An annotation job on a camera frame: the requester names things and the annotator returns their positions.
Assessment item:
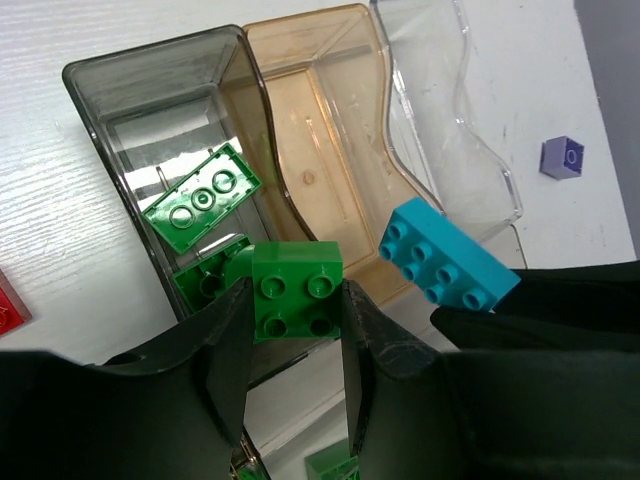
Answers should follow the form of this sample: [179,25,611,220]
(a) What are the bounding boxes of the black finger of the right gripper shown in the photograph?
[430,260,639,353]

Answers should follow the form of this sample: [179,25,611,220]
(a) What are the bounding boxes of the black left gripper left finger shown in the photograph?
[1,278,255,479]

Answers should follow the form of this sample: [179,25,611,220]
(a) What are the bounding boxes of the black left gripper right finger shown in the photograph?
[341,281,639,479]

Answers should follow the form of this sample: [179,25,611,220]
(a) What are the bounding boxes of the green tall lego brick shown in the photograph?
[173,234,255,313]

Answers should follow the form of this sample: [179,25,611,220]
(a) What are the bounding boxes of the purple lego cube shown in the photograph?
[539,136,585,180]

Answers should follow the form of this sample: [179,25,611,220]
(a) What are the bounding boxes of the teal long lego brick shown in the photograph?
[379,197,520,312]

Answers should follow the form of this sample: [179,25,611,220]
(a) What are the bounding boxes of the green square lego brick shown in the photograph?
[252,241,343,344]

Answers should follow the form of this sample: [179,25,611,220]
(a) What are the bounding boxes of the green long lego brick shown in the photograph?
[142,142,262,254]

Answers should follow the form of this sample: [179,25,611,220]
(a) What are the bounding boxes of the green upturned lego brick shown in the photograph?
[304,439,360,480]

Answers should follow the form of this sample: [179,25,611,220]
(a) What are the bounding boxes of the long grey drawer bin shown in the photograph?
[245,226,527,479]

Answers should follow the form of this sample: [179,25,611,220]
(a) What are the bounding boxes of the red flat lego brick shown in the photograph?
[0,272,32,335]

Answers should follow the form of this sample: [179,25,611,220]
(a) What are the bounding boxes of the smoky grey plastic bin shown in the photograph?
[61,23,346,386]

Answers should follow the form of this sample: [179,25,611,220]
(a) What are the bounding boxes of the clear plastic bin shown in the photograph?
[369,1,522,242]

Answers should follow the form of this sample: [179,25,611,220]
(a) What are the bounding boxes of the amber plastic bin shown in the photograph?
[241,3,433,306]

